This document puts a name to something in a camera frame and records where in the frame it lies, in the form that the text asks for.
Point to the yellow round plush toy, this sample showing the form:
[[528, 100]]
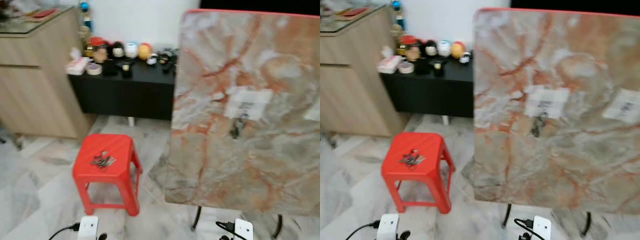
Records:
[[457, 50], [144, 51]]

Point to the small panda toy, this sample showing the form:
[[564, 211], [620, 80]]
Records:
[[152, 59], [465, 57]]

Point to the white console leg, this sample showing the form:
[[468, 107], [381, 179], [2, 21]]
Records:
[[131, 121], [445, 120]]

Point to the black low console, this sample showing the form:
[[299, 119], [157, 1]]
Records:
[[430, 94], [125, 95]]

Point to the black wallet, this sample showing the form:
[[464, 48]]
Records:
[[110, 68], [422, 66]]

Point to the blue trophy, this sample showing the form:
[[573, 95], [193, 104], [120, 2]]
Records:
[[397, 9], [85, 10]]

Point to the white paper label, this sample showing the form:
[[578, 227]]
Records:
[[249, 100], [547, 99], [313, 111], [624, 106]]

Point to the black round plush toy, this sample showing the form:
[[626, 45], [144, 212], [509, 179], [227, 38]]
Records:
[[430, 48], [117, 50]]

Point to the metal hook with keys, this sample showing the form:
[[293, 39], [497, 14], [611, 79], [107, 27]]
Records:
[[236, 128], [538, 126]]

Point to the beige tape roll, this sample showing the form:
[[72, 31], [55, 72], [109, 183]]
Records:
[[406, 67], [93, 69]]

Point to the light wooden cabinet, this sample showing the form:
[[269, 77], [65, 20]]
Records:
[[35, 85], [350, 85]]

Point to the red plastic stool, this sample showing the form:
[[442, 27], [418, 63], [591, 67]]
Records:
[[107, 175], [417, 174]]

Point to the pink white tissue box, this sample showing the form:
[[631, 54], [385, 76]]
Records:
[[389, 63], [76, 65]]

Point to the marble pattern board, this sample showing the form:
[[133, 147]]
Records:
[[250, 165], [565, 165]]

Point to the flat red item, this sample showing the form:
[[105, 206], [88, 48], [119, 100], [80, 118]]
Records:
[[44, 13], [355, 11]]

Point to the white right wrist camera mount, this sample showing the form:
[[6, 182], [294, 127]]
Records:
[[541, 228], [244, 230]]

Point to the red lid snack jar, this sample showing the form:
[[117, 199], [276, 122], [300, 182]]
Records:
[[410, 49], [99, 50]]

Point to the bunch of keys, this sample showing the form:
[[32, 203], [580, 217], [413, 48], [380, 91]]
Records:
[[412, 159], [103, 160]]

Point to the small black plush toy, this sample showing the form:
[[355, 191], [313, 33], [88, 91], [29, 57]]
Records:
[[165, 56]]

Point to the white round plush toy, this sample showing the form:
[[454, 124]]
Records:
[[444, 48], [131, 49]]

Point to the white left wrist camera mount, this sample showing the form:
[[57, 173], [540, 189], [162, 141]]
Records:
[[88, 227], [388, 226]]

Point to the black tape dispenser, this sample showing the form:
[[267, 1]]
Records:
[[439, 68], [126, 70]]

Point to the black board stand leg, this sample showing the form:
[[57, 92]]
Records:
[[196, 218], [507, 216], [278, 226], [586, 224]]

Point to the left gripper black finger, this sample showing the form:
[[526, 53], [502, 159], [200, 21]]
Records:
[[102, 236], [404, 235]]

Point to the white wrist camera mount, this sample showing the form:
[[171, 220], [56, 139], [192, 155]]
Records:
[[88, 227], [244, 230], [388, 226], [541, 228]]

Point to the gold trophy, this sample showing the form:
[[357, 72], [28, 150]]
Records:
[[400, 36], [86, 37]]

